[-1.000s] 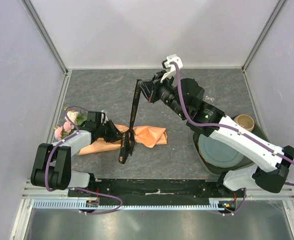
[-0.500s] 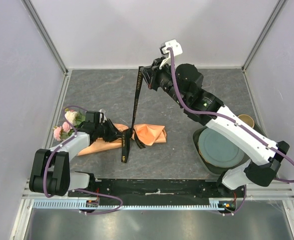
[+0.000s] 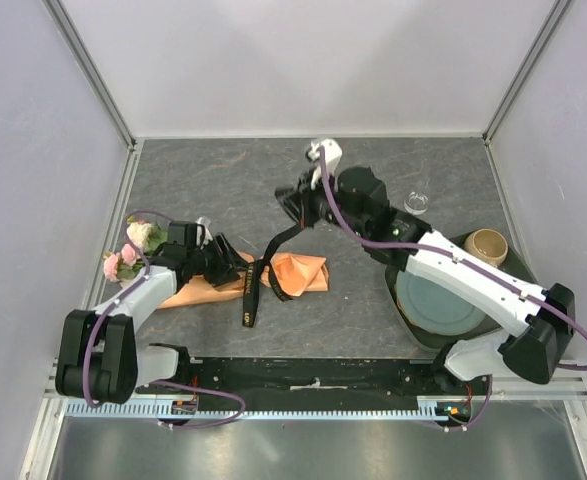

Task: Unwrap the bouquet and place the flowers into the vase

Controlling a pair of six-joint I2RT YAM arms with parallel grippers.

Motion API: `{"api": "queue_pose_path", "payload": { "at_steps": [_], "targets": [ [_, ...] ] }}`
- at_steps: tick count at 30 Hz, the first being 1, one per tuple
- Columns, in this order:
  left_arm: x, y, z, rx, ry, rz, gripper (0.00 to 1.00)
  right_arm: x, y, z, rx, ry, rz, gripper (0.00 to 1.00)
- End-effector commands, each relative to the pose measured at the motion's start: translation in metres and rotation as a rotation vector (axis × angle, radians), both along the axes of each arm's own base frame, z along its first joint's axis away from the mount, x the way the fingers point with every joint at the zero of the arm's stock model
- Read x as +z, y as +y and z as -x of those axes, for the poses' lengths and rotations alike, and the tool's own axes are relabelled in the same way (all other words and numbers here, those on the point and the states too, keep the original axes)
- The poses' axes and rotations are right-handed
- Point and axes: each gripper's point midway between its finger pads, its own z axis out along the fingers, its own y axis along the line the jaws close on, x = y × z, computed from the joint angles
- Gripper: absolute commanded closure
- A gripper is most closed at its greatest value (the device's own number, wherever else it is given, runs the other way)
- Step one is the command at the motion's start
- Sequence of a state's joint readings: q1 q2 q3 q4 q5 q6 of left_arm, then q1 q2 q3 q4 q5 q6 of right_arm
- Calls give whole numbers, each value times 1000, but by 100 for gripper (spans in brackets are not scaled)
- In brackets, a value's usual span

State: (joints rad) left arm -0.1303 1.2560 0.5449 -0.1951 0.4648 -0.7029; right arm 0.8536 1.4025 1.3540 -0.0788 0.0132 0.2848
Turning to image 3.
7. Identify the black ribbon gold lettering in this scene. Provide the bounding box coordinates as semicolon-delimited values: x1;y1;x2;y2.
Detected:
242;224;302;328

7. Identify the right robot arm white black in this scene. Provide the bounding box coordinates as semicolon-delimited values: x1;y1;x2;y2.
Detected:
275;167;575;394

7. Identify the beige ceramic mug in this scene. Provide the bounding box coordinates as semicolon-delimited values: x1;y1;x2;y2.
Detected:
464;228;509;268

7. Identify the artificial flower bunch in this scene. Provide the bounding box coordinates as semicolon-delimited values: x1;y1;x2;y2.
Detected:
102;217;167;286

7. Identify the grey slotted cable duct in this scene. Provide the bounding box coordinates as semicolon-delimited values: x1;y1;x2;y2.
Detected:
64;398;465;421

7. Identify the right aluminium frame post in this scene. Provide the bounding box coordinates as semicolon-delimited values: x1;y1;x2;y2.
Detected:
482;0;573;147

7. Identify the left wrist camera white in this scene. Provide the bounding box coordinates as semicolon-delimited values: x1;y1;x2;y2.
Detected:
166;217;213;248

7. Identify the clear glass vase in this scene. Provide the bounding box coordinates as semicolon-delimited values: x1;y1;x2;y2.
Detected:
404;191;430;216

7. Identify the orange wrapping paper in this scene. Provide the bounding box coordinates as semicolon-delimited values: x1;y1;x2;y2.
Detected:
155;249;331;310

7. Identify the left aluminium frame post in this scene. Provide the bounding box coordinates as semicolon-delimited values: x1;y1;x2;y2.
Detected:
42;0;137;150

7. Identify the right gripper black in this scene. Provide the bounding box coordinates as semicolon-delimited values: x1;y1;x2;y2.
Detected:
279;165;368;239

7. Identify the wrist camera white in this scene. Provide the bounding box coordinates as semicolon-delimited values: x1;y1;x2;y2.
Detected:
166;217;213;248
305;138;343;190

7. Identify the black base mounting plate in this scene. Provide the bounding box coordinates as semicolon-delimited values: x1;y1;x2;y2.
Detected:
135;355;492;414

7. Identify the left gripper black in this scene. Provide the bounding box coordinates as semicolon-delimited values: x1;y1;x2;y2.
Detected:
187;232;252;287

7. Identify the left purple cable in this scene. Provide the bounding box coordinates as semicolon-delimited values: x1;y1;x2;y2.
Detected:
82;209;247;431

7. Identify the aluminium frame post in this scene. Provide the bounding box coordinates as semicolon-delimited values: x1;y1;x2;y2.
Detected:
42;0;137;150
482;0;573;147

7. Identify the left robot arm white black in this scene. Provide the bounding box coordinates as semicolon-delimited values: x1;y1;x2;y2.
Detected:
55;234;248;408

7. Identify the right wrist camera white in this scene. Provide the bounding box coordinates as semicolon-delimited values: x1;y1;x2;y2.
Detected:
305;138;343;190

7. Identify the blue-grey ceramic plate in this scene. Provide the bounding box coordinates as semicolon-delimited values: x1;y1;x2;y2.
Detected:
395;272;485;336

